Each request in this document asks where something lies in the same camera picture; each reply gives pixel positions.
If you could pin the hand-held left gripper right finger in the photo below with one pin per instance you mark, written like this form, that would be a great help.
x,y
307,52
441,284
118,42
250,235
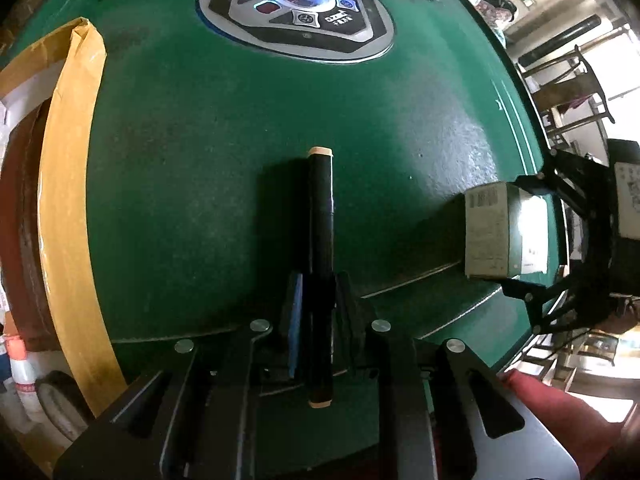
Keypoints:
x,y
350,320

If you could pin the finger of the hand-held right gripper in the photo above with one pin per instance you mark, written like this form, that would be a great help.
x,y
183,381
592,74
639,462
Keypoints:
x,y
537,182
530,296

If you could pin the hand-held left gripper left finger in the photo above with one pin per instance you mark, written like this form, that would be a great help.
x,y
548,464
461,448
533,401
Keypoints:
x,y
296,325

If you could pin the green white box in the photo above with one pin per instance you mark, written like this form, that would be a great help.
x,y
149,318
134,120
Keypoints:
x,y
500,230

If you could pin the black stick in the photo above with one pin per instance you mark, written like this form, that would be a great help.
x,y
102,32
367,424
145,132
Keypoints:
x,y
320,210

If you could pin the black tape roll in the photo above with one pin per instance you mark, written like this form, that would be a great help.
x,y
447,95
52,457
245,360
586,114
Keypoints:
x,y
55,400

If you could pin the yellow cardboard box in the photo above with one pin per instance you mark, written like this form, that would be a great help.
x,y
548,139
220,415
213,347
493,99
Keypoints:
x,y
70,160

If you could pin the white bottle with red cap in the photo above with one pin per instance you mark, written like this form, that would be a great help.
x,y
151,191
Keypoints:
x,y
20,375

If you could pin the red pouch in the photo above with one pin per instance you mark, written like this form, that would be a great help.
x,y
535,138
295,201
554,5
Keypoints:
x,y
25,235

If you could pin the person's red clothing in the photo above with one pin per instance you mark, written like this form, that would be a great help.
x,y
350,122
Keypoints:
x,y
575,410

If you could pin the wooden chair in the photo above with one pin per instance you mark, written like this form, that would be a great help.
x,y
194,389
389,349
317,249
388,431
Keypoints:
x,y
585,67

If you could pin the black tube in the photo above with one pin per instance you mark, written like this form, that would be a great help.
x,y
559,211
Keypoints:
x,y
560,37

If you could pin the patterned bag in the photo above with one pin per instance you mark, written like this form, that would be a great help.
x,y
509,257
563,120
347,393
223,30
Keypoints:
x,y
492,2

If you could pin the round table control panel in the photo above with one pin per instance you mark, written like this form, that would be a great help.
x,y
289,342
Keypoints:
x,y
325,35

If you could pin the wooden cabinet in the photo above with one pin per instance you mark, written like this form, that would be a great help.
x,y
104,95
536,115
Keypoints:
x,y
30,5

